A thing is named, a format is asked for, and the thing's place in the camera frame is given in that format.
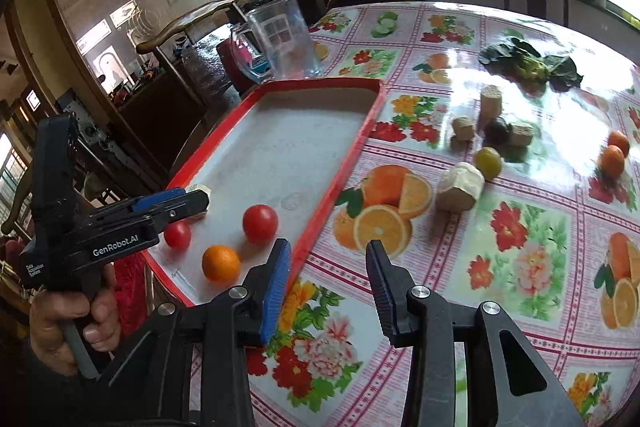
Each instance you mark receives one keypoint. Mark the floral tablecloth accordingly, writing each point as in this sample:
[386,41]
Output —
[500,282]

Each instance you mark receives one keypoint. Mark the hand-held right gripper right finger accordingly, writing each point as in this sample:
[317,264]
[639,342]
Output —
[382,289]

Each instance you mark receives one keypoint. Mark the dark purple round fruit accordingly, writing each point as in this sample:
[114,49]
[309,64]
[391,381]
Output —
[497,132]

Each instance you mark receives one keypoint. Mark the large pale yam chunk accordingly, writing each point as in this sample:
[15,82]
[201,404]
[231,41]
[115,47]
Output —
[460,187]

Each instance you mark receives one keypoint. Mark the small red tomato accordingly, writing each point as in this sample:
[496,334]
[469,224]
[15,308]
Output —
[178,234]

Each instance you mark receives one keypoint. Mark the orange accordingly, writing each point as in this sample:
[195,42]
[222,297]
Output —
[612,161]
[220,263]
[619,141]

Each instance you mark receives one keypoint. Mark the person's left hand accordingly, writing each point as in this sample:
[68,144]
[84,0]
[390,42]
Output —
[102,312]

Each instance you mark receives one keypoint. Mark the ribbed pale yam chunk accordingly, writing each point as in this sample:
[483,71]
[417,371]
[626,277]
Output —
[491,104]

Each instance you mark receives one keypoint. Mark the red plastic tray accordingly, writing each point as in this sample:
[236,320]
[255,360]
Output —
[280,147]

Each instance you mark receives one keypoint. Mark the large red tomato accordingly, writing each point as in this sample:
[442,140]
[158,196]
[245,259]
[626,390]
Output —
[260,223]

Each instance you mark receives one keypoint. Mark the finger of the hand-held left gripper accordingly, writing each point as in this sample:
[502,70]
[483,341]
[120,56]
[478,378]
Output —
[157,199]
[190,204]

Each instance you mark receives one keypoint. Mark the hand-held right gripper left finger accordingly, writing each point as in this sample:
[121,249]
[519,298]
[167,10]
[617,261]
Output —
[277,289]

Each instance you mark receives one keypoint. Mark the small pale yam chunk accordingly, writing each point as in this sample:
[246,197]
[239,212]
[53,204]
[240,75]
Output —
[464,128]

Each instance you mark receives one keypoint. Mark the clear plastic pitcher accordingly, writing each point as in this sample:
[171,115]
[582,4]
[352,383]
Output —
[280,37]

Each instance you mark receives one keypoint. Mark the green round fruit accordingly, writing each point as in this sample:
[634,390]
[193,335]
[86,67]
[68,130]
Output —
[487,163]

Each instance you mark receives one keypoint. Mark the green leafy vegetable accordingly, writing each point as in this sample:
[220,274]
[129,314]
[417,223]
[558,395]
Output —
[530,63]

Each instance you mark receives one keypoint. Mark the light wooden chair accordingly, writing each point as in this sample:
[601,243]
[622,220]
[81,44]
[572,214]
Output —
[190,23]

